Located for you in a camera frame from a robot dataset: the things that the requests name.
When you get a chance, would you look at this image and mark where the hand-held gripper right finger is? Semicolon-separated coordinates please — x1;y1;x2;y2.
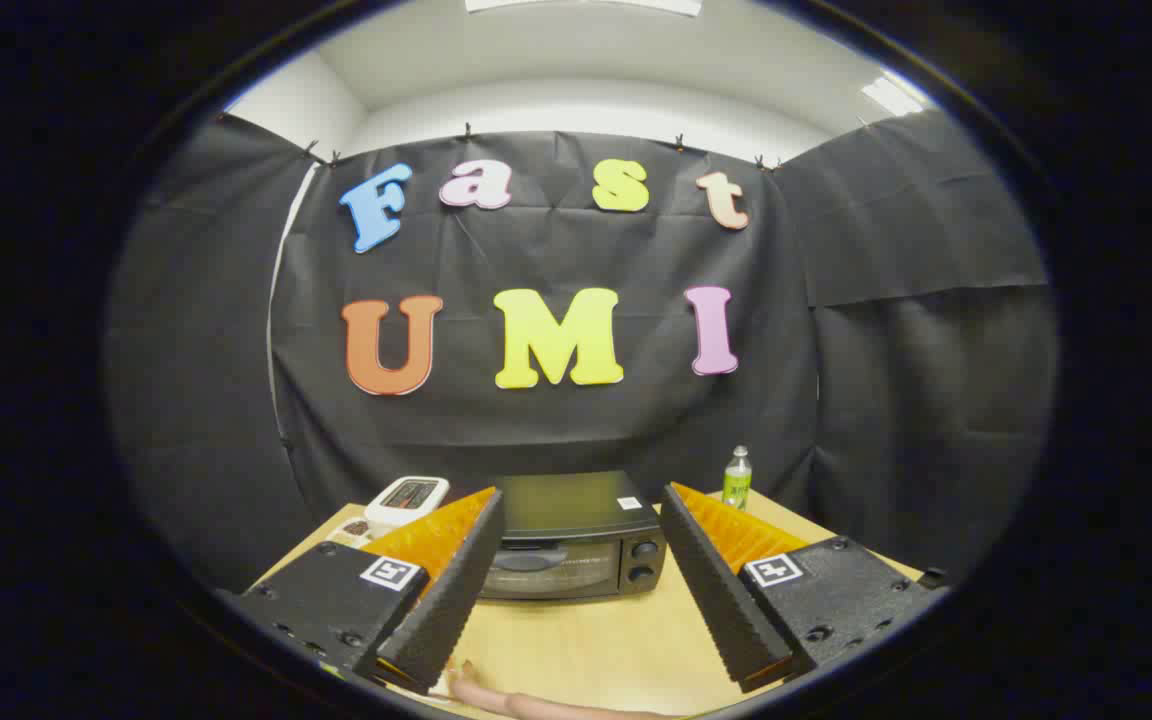
658;482;952;694

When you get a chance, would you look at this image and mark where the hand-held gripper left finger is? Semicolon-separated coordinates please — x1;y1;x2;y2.
219;487;507;698

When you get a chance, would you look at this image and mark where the black toaster oven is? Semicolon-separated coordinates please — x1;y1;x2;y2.
481;470;669;601

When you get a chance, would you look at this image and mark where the white pop-up toaster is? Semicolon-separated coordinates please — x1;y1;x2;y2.
364;476;452;528

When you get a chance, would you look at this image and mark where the green label drink bottle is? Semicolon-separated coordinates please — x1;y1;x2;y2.
722;446;754;511

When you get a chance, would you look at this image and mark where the ceiling light panel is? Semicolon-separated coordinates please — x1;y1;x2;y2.
860;74;929;118
464;0;704;17

